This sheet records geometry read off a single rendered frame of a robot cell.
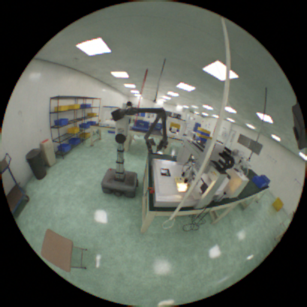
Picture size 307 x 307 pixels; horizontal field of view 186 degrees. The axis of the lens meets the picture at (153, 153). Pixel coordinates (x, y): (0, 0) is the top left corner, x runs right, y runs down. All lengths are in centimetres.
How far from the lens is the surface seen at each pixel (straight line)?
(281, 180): 762
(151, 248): 154
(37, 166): 266
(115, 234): 155
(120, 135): 131
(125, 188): 166
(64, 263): 122
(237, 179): 104
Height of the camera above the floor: 150
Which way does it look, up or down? 26 degrees down
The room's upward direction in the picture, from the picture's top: 13 degrees clockwise
